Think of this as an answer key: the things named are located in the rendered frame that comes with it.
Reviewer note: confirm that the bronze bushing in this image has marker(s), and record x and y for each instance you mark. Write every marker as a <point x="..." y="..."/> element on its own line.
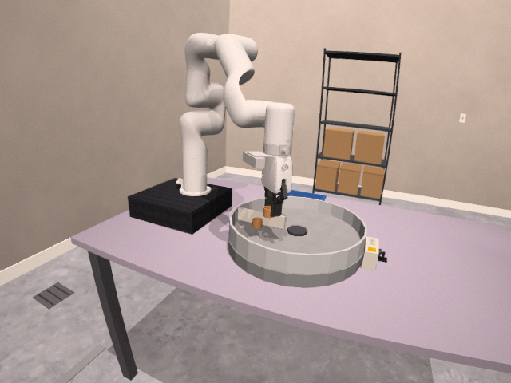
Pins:
<point x="257" y="223"/>
<point x="267" y="212"/>

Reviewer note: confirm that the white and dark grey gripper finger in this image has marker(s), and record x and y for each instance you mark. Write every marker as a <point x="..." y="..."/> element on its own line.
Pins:
<point x="276" y="206"/>
<point x="268" y="197"/>

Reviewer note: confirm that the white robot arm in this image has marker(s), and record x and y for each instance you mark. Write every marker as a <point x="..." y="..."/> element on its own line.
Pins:
<point x="236" y="54"/>

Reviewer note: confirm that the blue shallow tray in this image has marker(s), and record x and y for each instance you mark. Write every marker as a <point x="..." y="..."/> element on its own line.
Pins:
<point x="307" y="195"/>

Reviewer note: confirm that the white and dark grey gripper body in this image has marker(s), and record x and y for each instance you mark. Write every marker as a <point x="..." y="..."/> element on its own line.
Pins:
<point x="277" y="168"/>

